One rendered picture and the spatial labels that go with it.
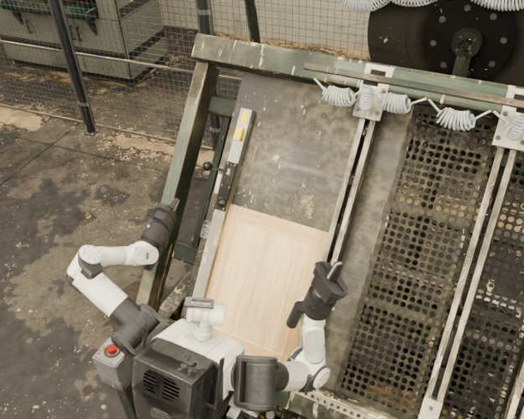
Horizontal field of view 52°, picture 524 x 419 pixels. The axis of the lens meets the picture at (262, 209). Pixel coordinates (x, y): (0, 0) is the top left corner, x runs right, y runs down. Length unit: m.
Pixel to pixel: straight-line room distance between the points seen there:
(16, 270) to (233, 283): 2.32
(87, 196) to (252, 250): 2.71
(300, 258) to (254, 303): 0.27
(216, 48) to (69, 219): 2.58
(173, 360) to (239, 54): 1.19
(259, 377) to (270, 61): 1.16
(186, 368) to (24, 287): 2.60
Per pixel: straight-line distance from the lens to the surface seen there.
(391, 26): 2.34
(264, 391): 1.61
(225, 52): 2.21
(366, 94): 1.87
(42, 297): 3.93
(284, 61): 2.10
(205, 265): 2.21
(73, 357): 3.52
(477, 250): 1.95
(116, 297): 1.79
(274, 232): 2.10
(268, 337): 2.16
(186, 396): 1.56
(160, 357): 1.62
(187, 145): 2.26
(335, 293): 1.49
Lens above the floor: 2.70
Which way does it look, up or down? 40 degrees down
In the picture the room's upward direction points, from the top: 3 degrees counter-clockwise
